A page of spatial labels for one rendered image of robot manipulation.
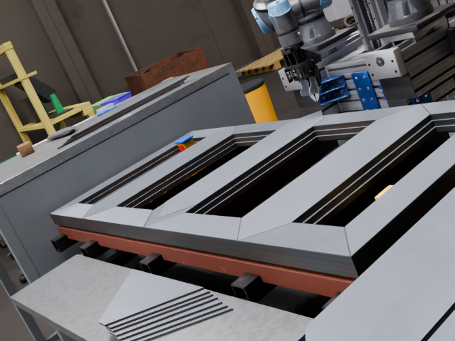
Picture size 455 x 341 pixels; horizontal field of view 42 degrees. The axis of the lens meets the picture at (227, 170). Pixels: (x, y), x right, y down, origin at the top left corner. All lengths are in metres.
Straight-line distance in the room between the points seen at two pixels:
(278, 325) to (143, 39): 8.53
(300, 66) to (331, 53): 0.50
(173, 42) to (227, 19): 1.08
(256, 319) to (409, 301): 0.40
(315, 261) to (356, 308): 0.23
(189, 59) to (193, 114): 5.48
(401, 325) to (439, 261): 0.16
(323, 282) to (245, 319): 0.19
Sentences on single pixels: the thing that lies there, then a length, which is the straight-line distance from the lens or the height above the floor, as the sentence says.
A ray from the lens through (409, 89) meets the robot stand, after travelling 2.07.
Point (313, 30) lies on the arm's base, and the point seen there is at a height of 1.09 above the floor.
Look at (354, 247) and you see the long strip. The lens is 1.12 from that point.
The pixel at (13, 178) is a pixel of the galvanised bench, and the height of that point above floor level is 1.04.
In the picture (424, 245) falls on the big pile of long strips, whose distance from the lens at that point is 1.08.
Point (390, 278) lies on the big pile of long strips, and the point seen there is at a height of 0.85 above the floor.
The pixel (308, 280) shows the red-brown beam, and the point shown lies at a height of 0.79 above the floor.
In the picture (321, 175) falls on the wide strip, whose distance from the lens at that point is 1.52.
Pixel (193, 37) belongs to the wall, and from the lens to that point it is 9.94.
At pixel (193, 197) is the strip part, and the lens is 1.77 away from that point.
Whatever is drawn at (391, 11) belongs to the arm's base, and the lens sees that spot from 2.14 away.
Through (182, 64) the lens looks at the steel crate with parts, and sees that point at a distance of 8.20.
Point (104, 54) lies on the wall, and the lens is 9.29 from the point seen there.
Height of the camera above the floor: 1.36
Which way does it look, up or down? 15 degrees down
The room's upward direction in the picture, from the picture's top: 24 degrees counter-clockwise
